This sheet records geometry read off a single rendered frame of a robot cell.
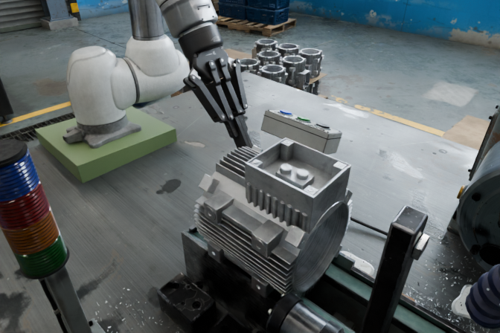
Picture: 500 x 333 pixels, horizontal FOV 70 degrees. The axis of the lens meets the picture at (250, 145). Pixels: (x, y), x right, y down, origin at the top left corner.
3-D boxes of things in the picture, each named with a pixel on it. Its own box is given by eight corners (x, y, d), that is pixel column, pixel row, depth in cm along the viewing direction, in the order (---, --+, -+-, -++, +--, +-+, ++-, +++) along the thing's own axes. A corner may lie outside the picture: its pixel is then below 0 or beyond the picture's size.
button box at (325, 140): (336, 153, 80) (344, 131, 79) (322, 156, 75) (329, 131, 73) (276, 128, 90) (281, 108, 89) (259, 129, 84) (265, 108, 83)
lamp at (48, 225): (67, 236, 50) (58, 212, 47) (21, 263, 46) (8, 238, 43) (48, 217, 53) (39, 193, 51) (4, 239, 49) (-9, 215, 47)
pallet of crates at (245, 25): (296, 26, 596) (299, -26, 555) (269, 36, 541) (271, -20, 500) (239, 17, 656) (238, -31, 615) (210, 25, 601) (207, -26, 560)
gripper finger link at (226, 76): (204, 65, 67) (210, 62, 68) (229, 119, 69) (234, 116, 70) (217, 58, 64) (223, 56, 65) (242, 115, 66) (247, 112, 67)
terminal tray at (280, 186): (345, 201, 56) (352, 163, 52) (307, 239, 49) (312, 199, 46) (284, 172, 63) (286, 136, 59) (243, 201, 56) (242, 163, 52)
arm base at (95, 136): (53, 137, 117) (48, 121, 114) (114, 115, 132) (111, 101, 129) (80, 154, 107) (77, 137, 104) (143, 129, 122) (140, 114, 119)
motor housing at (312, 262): (345, 253, 67) (361, 171, 57) (283, 325, 55) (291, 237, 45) (263, 206, 78) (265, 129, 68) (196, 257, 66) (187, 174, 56)
